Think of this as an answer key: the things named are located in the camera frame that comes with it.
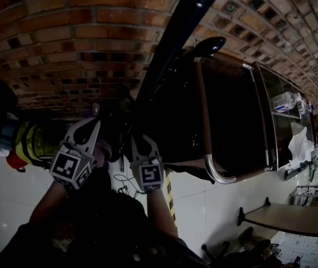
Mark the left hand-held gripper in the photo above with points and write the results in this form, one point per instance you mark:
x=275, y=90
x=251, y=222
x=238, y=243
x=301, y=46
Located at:
x=65, y=166

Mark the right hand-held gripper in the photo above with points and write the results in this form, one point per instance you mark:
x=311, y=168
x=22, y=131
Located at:
x=150, y=174

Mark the long black pole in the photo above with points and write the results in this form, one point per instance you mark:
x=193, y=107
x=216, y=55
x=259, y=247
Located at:
x=186, y=24

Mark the person's right forearm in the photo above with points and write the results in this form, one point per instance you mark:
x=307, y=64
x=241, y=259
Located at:
x=160, y=214

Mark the person's left forearm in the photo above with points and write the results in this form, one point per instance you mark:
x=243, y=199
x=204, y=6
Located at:
x=47, y=202

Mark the person's left hand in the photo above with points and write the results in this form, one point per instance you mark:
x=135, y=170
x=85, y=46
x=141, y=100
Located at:
x=103, y=152

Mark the yellow-green bag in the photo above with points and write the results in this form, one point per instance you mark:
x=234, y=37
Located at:
x=33, y=144

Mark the yellow black hazard tape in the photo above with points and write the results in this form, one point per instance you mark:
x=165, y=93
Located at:
x=171, y=202

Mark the red bag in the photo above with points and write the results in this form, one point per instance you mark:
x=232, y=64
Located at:
x=16, y=161

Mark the person's dark top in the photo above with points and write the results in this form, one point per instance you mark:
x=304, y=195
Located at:
x=91, y=227

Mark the black office chair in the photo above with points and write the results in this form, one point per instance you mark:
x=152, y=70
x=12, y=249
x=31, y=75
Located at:
x=231, y=254

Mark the glass display cabinet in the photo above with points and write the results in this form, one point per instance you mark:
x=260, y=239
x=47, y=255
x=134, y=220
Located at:
x=287, y=121

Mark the clear plastic water bottle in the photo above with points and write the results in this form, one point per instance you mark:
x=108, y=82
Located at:
x=285, y=102

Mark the white plastic bag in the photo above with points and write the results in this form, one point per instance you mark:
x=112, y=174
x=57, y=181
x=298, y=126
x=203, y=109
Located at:
x=299, y=147

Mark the beige table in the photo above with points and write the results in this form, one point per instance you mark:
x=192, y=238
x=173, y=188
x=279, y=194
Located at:
x=287, y=219

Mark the white metal frame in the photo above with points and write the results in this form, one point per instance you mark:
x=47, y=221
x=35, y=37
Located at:
x=315, y=195

